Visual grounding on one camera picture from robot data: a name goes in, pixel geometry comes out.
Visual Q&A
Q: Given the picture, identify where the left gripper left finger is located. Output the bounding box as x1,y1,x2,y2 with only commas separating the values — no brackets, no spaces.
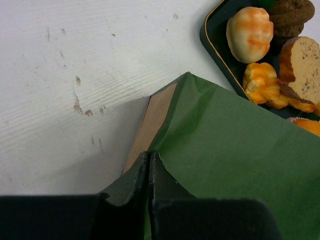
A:
0,152,148,240

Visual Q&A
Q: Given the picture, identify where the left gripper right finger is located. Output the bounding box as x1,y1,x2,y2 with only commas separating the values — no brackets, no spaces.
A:
148,152,282,240

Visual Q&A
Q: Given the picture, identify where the green brown paper bag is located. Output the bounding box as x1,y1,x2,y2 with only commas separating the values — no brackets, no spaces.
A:
126,72,320,240

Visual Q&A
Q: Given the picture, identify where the orange twisted fake bread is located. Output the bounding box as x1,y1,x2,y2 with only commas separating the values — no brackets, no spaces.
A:
242,62,320,116

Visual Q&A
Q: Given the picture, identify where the orange sugared fake bun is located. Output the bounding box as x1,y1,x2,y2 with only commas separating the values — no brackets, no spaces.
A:
287,117,320,137

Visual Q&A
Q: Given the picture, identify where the beige fake toast slice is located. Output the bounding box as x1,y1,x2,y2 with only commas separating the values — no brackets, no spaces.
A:
279,36,320,105

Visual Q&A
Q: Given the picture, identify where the round yellow fake bun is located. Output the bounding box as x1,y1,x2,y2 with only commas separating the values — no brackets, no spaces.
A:
226,6,274,64

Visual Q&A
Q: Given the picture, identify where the brown fake croissant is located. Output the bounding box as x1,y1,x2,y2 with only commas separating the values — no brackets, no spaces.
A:
268,0,315,46

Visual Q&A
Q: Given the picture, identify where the dark green tray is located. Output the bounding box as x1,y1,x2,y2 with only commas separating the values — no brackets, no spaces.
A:
199,0,320,121

